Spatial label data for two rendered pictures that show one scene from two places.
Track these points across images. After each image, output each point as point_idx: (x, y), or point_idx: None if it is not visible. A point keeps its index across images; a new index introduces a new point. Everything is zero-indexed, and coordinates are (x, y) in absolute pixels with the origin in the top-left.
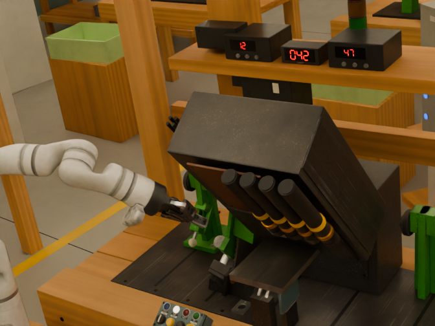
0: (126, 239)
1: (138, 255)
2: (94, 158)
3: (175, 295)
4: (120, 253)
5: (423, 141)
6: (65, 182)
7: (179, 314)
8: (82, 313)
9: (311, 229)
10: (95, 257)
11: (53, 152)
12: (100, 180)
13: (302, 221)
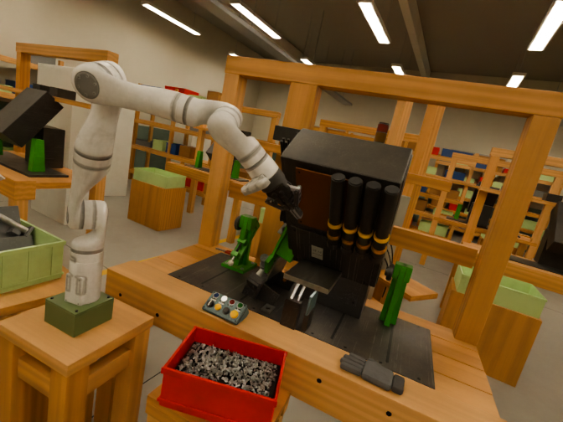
0: (178, 254)
1: (187, 265)
2: (240, 123)
3: (217, 291)
4: (174, 261)
5: (394, 229)
6: (211, 130)
7: (226, 302)
8: (141, 291)
9: (379, 239)
10: (156, 259)
11: (205, 106)
12: (243, 140)
13: (371, 234)
